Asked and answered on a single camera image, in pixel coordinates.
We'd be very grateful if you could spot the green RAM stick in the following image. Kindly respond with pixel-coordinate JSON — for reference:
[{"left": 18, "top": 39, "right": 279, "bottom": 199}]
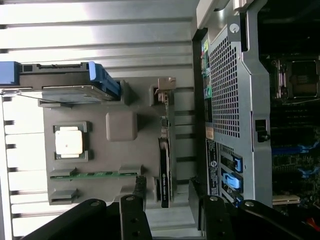
[{"left": 49, "top": 170, "right": 139, "bottom": 180}]

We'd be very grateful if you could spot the grey plastic parts rack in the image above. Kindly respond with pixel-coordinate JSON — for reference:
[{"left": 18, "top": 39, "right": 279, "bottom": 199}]
[{"left": 37, "top": 76, "right": 177, "bottom": 210}]

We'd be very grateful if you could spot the cream expansion slot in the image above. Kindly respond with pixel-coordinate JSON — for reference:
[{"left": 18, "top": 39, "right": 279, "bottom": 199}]
[{"left": 272, "top": 196, "right": 301, "bottom": 205}]

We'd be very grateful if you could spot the green motherboard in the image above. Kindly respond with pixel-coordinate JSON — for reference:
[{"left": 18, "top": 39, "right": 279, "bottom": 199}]
[{"left": 258, "top": 49, "right": 320, "bottom": 208}]

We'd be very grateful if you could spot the silver CPU chip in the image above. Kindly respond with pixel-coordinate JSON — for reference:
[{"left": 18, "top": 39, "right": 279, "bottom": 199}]
[{"left": 54, "top": 125, "right": 84, "bottom": 159}]

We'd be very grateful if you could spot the open black PC case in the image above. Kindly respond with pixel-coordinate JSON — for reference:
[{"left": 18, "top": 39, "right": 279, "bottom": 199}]
[{"left": 191, "top": 0, "right": 320, "bottom": 240}]

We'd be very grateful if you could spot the hard disk in blue caddy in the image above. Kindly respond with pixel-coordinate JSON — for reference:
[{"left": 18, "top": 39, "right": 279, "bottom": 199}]
[{"left": 0, "top": 61, "right": 123, "bottom": 104}]

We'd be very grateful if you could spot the metal CPU socket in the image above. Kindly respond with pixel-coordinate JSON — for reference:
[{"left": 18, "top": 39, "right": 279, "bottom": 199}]
[{"left": 271, "top": 58, "right": 320, "bottom": 103}]

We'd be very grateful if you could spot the black intrusion switch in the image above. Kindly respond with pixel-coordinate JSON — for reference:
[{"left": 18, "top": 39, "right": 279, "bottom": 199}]
[{"left": 254, "top": 119, "right": 271, "bottom": 143}]

